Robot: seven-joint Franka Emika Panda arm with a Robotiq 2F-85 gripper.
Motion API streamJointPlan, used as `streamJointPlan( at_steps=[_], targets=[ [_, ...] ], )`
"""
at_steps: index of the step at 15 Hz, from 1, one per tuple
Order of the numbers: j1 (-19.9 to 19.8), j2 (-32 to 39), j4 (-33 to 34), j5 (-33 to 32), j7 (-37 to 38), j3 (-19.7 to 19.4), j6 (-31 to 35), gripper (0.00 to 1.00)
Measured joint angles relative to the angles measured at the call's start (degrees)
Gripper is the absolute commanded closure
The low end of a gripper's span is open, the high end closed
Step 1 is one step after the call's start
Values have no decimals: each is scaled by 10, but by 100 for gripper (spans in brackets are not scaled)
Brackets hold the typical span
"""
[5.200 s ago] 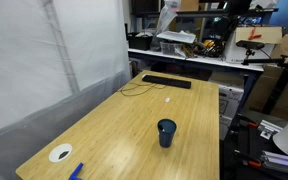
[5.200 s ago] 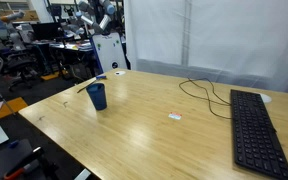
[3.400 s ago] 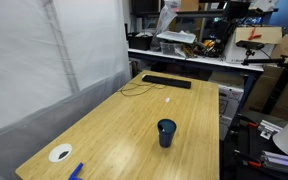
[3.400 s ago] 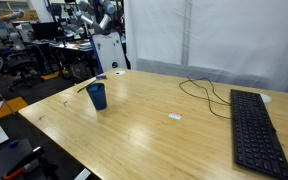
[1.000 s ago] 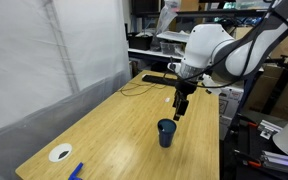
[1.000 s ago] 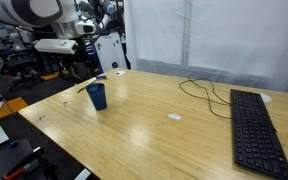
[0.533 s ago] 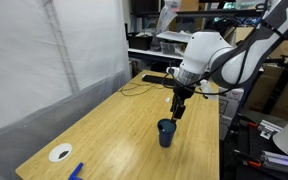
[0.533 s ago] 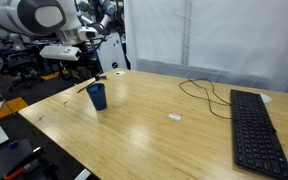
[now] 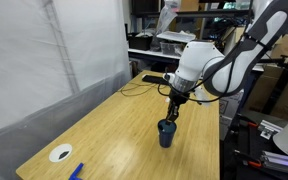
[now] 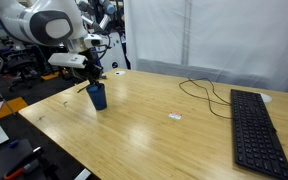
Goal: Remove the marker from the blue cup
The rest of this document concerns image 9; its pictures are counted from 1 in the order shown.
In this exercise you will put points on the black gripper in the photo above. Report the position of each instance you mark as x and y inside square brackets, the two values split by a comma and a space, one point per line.
[179, 96]

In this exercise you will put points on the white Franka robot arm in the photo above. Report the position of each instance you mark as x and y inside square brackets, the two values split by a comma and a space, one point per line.
[197, 56]

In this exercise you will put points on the blue plastic cup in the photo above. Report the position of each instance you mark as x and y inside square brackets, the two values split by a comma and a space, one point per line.
[166, 137]

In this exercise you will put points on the small white sticker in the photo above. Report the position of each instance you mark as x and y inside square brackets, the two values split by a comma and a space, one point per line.
[166, 99]

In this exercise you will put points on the black computer keyboard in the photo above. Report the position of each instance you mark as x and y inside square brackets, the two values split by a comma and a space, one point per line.
[152, 79]

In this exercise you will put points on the white printed carton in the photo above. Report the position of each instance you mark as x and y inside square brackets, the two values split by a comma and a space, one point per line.
[230, 113]

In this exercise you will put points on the white workbench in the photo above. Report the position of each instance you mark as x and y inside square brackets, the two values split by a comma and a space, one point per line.
[150, 54]

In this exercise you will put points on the clear plastic bin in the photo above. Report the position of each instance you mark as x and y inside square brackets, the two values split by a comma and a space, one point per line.
[170, 48]

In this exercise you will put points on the white flat tray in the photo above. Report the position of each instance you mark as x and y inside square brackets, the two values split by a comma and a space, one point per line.
[175, 36]

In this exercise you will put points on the black storage bin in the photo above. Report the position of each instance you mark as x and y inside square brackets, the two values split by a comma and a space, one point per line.
[140, 42]

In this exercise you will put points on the clear plastic bag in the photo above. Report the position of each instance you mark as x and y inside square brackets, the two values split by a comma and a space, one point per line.
[165, 16]

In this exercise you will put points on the large brown cardboard box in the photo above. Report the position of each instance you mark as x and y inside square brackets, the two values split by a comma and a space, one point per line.
[267, 96]

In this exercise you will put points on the black metal shelf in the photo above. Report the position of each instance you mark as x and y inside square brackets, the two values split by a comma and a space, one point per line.
[190, 13]

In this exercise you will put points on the black stand pole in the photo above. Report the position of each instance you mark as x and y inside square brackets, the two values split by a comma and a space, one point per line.
[281, 83]

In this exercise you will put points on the aluminium extrusion bar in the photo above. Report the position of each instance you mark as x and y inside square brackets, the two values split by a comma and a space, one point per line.
[280, 160]

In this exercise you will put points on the white round table grommet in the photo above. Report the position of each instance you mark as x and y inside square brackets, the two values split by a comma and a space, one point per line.
[55, 154]

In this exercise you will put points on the white translucent curtain sheet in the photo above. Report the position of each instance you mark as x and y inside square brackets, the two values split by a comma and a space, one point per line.
[34, 66]

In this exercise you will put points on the silver metal bracket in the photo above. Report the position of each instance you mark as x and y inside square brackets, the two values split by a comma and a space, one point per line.
[267, 130]

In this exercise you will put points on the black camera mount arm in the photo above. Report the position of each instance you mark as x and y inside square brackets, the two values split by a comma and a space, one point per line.
[275, 61]

